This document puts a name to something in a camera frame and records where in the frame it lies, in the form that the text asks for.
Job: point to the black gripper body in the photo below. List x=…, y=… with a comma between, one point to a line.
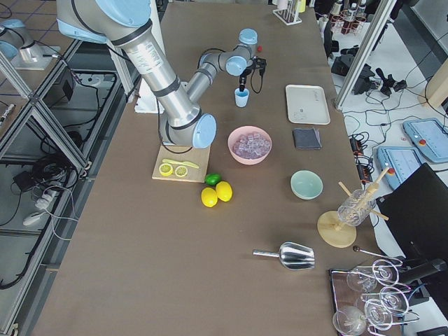
x=243, y=78

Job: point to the clear ice cubes pile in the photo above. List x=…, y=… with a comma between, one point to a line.
x=252, y=146

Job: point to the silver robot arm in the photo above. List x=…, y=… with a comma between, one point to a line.
x=18, y=46
x=128, y=25

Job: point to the light blue plastic cup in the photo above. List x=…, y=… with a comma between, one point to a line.
x=241, y=97

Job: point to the wooden cup drying stand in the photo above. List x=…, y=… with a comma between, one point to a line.
x=333, y=231

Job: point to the metal ice scoop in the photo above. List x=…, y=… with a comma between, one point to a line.
x=291, y=255

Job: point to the pink bowl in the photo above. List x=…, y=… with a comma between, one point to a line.
x=236, y=133

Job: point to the cream rabbit serving tray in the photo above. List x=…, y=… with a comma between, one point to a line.
x=306, y=104

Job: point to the grey folded cloth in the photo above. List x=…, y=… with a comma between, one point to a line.
x=307, y=139

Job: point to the wooden cutting board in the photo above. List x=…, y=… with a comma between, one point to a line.
x=179, y=153

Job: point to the green lime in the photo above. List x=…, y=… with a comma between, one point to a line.
x=212, y=179

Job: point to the lemon slice inner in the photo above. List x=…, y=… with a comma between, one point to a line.
x=181, y=171

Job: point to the lemon slice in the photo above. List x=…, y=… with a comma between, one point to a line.
x=181, y=171
x=165, y=169

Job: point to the yellow lemon near board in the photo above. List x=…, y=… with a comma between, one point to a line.
x=224, y=191

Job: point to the yellow plastic knife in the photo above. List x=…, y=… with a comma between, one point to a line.
x=184, y=163

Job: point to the lemon slice outer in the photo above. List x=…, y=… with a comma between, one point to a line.
x=165, y=169

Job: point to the yellow lemon far from board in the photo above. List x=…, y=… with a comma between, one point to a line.
x=209, y=197

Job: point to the mint green bowl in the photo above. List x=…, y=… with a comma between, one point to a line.
x=306, y=185

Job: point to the clear glass on stand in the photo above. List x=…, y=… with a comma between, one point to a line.
x=354, y=210

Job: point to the blue teach pendant lower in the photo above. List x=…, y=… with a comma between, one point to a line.
x=402, y=162

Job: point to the blue teach pendant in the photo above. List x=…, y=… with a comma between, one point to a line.
x=402, y=162
x=430, y=138

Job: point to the blue teach pendant upper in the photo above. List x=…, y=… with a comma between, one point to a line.
x=430, y=138

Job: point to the black monitor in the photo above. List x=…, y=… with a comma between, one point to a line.
x=417, y=214

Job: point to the black glass rack tray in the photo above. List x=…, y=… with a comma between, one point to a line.
x=386, y=308

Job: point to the wine glass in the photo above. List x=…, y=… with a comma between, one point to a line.
x=349, y=320

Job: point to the white wire rack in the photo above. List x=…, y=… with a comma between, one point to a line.
x=288, y=11

